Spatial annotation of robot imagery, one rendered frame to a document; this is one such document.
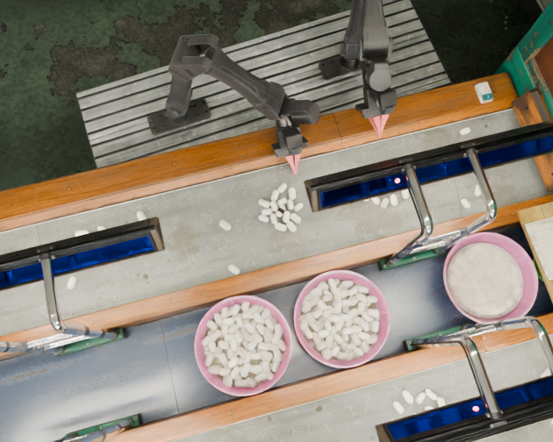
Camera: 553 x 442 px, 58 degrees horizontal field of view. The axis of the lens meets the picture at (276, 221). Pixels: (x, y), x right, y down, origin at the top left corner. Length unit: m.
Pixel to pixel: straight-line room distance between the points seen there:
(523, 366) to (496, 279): 0.25
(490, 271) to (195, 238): 0.86
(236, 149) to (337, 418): 0.82
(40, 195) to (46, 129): 1.03
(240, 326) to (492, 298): 0.72
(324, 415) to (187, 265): 0.56
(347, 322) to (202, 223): 0.51
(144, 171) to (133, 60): 1.19
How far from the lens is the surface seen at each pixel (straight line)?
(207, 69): 1.27
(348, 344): 1.46
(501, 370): 1.57
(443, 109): 1.68
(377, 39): 1.40
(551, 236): 1.64
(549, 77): 1.69
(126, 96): 1.80
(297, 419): 1.44
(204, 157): 1.53
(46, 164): 2.55
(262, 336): 1.45
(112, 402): 1.57
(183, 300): 1.43
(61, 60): 2.78
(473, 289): 1.56
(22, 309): 1.60
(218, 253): 1.47
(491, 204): 1.20
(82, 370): 1.59
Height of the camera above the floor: 2.17
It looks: 75 degrees down
